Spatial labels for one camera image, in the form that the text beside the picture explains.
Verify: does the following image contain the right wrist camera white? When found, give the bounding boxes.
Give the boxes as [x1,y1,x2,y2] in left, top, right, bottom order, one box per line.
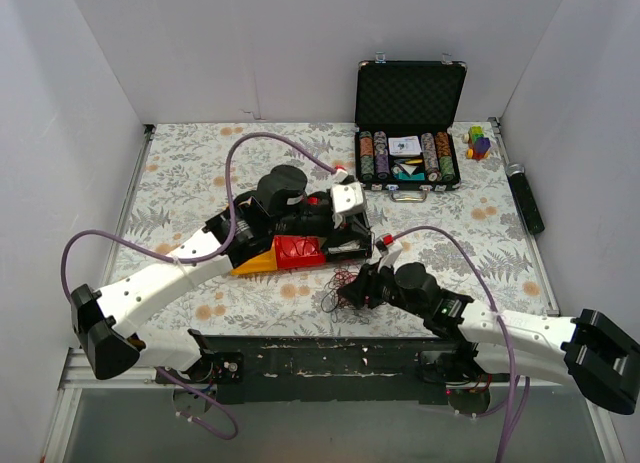
[375,234,403,271]

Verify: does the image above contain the purple cable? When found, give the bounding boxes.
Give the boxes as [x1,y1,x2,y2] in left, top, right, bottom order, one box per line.
[392,225,531,463]
[60,131,346,440]

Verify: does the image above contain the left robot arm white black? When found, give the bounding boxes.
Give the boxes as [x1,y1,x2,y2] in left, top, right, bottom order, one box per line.
[71,165,372,383]

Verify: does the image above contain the red plastic bin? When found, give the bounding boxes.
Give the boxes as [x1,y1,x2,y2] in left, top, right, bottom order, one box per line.
[274,236,326,270]

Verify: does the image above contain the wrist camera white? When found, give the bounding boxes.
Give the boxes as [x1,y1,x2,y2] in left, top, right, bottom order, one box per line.
[375,234,403,271]
[330,166,366,216]

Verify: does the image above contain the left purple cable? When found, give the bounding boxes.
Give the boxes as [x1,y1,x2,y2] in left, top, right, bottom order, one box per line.
[60,131,346,440]

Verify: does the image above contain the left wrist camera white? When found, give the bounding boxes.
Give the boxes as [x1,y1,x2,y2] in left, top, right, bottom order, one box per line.
[330,166,366,216]

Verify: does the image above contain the yellow plastic bin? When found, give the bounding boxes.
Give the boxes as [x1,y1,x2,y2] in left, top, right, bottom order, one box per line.
[231,248,278,276]

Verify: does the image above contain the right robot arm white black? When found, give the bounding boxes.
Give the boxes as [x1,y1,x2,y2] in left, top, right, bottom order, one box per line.
[337,263,639,415]

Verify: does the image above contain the aluminium frame rail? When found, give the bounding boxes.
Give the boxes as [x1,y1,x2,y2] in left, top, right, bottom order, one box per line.
[59,349,174,390]

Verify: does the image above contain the red black wires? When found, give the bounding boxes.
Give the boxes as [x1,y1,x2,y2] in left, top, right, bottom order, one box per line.
[319,265,371,327]

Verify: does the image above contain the colourful toy block train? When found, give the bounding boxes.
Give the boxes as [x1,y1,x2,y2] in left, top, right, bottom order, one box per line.
[462,126,491,161]

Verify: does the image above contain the red thin wire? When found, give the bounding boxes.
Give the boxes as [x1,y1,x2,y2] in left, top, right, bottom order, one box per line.
[282,236,321,258]

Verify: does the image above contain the black cylindrical flashlight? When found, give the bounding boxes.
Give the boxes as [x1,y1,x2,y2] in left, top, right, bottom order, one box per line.
[506,163,545,235]

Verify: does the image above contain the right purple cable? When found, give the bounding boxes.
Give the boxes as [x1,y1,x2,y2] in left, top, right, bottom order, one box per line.
[392,225,531,463]

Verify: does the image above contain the black poker chip case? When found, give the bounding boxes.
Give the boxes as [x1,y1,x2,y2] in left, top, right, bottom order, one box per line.
[354,54,467,196]

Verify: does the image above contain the floral table mat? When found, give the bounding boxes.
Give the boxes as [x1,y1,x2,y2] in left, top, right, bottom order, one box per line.
[126,123,554,337]

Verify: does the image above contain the black plastic bin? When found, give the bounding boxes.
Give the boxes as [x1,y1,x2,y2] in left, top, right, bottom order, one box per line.
[321,219,373,262]

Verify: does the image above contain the white playing card deck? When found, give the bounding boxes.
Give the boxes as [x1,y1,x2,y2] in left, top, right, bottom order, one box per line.
[388,136,422,157]

